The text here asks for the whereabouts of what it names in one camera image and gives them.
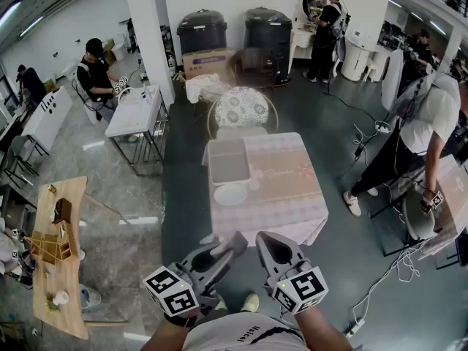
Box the white seat cushion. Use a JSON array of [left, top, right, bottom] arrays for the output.
[[215, 126, 270, 140]]

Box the white round plate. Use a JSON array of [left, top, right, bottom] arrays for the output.
[[213, 183, 248, 206]]

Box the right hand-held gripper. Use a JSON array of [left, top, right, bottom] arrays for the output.
[[254, 230, 328, 316]]

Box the long wooden desk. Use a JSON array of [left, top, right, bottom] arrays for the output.
[[31, 175, 91, 340]]

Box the floral round cushion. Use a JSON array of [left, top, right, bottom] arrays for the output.
[[214, 86, 270, 127]]

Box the person's left forearm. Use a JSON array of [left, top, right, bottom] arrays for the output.
[[140, 316, 198, 351]]

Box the grey rectangular tray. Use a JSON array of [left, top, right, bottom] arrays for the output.
[[207, 138, 252, 186]]

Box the white cabinet with black dots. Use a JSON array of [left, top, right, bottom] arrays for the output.
[[20, 85, 74, 154]]

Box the white cylindrical cabinet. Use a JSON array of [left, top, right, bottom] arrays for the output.
[[341, 36, 373, 83]]

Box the white metal frame table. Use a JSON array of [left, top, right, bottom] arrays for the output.
[[105, 83, 170, 177]]

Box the white vanity dresser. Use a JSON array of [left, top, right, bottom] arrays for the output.
[[291, 0, 330, 61]]

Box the person's right forearm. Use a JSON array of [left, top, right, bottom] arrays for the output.
[[292, 307, 354, 351]]

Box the cardboard box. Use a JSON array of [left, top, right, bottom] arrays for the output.
[[181, 48, 237, 81]]

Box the pink patterned tablecloth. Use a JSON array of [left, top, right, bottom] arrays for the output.
[[202, 132, 329, 246]]

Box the dark wicker chair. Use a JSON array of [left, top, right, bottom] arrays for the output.
[[233, 48, 276, 90]]

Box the person's white shirt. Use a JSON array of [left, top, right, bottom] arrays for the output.
[[182, 312, 308, 351]]

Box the grey round chair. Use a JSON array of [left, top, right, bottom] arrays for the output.
[[401, 187, 445, 241]]

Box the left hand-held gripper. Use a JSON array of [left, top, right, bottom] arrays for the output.
[[143, 243, 238, 318]]

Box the wooden lattice rack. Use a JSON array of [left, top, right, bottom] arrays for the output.
[[28, 228, 72, 265]]

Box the gold frame chair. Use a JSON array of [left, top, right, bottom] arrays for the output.
[[206, 93, 279, 141]]

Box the brown wooden box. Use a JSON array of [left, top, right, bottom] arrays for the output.
[[53, 197, 73, 223]]

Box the black lidded bin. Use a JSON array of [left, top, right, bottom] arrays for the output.
[[177, 9, 229, 56], [244, 7, 293, 79]]

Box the white crumpled cloth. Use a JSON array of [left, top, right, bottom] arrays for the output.
[[185, 74, 232, 105]]

